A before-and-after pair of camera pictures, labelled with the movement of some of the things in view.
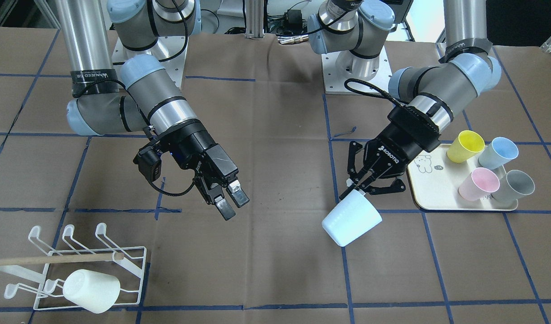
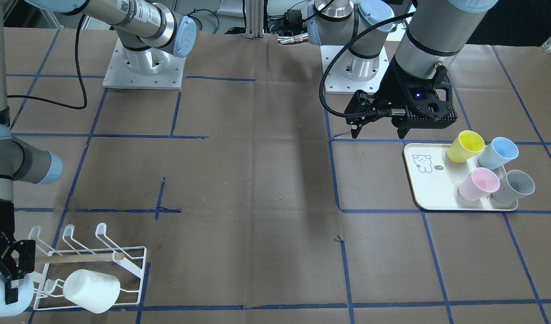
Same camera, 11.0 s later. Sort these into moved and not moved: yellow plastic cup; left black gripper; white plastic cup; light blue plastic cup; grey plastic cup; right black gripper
Moved: left black gripper; right black gripper
Not moved: light blue plastic cup; white plastic cup; yellow plastic cup; grey plastic cup
